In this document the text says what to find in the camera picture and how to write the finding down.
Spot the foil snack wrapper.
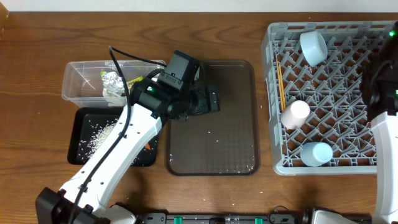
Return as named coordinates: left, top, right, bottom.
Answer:
left=100, top=71, right=126, bottom=97

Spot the wooden chopstick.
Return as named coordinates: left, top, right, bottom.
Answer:
left=277, top=62, right=287, bottom=111
left=275, top=59, right=285, bottom=112

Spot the pink cup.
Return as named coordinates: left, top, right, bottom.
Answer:
left=280, top=100, right=310, bottom=129

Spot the pile of rice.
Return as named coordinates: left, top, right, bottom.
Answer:
left=75, top=118, right=157, bottom=167

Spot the light blue bowl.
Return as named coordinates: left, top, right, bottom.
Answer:
left=300, top=31, right=328, bottom=67

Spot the light blue cup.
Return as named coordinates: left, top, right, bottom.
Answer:
left=300, top=142, right=333, bottom=167

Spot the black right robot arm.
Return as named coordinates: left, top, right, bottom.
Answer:
left=360, top=22, right=397, bottom=223

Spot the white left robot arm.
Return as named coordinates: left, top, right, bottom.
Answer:
left=35, top=78, right=220, bottom=223

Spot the grey dishwasher rack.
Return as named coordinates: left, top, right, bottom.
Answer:
left=261, top=21, right=394, bottom=175

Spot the brown serving tray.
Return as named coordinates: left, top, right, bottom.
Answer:
left=166, top=60, right=260, bottom=176

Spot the clear plastic bin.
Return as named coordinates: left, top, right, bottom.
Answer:
left=62, top=60, right=164, bottom=108

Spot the black plastic tray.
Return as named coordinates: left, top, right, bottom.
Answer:
left=67, top=107, right=159, bottom=167

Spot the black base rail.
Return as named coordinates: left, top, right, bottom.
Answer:
left=136, top=213, right=302, bottom=224

